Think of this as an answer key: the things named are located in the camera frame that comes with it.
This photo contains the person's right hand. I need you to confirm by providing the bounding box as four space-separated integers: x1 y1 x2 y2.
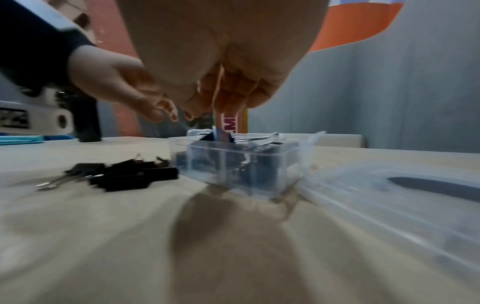
114 0 331 120

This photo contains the person's left hand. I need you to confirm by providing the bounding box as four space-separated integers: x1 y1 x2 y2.
68 45 180 123

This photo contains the single black binder clip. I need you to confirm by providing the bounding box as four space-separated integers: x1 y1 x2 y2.
198 112 234 143

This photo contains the red-orange panel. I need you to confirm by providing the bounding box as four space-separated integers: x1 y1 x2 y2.
85 0 145 138

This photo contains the black stand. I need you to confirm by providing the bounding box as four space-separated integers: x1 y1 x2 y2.
74 97 103 143

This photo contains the red and yellow sign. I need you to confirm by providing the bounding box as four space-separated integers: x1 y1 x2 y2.
219 108 249 134

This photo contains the pile of black binder clips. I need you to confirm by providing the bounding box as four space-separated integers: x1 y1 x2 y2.
35 154 179 192
175 132 301 192

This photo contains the blue flat item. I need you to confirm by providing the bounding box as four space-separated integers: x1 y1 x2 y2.
0 135 78 146

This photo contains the orange and white banner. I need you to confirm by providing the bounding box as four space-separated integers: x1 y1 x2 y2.
309 0 405 53

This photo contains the clear plastic box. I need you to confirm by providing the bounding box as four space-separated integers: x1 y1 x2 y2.
167 130 326 200

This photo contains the clear plastic lid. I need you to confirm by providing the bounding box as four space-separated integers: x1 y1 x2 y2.
299 161 480 269

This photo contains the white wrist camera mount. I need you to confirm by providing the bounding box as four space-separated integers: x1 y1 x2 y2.
0 87 73 135

